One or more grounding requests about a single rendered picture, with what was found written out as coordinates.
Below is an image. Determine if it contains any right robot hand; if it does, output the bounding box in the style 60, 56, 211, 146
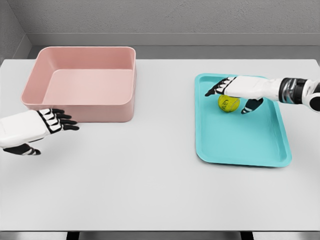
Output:
204, 75, 268, 115

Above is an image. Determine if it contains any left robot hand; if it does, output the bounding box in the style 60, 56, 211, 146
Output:
0, 107, 80, 156

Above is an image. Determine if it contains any yellow tennis ball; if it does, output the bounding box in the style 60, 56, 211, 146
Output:
217, 94, 241, 113

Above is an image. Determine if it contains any blue tray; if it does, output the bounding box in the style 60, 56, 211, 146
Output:
194, 73, 293, 168

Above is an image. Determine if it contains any pink basket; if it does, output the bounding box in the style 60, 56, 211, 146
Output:
20, 46, 137, 124

